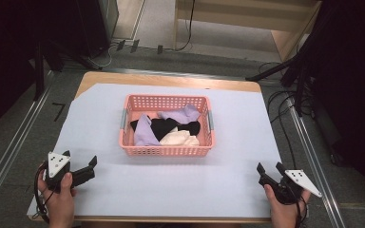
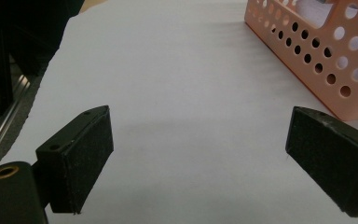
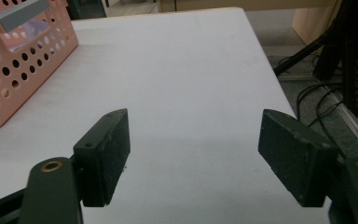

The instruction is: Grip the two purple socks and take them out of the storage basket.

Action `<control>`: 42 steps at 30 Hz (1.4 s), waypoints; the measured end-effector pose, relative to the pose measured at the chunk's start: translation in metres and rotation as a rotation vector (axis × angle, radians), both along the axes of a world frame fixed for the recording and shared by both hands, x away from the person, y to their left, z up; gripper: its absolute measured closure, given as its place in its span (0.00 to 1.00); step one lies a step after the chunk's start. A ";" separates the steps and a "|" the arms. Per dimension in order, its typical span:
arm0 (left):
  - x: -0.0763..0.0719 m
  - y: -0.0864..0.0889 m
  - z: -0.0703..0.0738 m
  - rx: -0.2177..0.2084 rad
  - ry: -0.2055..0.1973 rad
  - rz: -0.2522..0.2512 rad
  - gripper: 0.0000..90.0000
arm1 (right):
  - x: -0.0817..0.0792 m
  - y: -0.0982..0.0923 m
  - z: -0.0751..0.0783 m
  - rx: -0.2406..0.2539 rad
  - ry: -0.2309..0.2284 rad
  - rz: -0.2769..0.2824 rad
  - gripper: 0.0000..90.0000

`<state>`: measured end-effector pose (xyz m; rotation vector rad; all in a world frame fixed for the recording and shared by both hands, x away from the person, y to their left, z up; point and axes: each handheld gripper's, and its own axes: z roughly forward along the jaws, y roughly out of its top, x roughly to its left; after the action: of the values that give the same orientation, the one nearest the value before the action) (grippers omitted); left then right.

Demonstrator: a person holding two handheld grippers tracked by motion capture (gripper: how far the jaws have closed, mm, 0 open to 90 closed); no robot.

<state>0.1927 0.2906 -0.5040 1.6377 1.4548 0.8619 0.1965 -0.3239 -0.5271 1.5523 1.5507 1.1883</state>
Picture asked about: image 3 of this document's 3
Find aluminium profile rail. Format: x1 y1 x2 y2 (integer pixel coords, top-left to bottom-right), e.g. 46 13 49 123
278 73 358 153

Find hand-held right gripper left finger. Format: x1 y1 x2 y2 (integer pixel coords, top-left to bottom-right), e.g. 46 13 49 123
18 107 131 224

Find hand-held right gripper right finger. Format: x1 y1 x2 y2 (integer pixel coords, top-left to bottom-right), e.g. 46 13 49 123
257 108 358 224

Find black tripod stand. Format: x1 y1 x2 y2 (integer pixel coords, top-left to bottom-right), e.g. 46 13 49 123
273 0 358 118

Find light wooden cabinet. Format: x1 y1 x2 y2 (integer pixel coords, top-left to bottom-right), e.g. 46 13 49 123
291 0 344 46

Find dark green chair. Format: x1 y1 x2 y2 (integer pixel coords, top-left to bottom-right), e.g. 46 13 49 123
66 0 107 21

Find pink perforated plastic basket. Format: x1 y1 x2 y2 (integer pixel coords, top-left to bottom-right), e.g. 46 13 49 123
0 0 79 130

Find black cable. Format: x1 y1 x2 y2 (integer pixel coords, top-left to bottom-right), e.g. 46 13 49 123
296 82 349 160

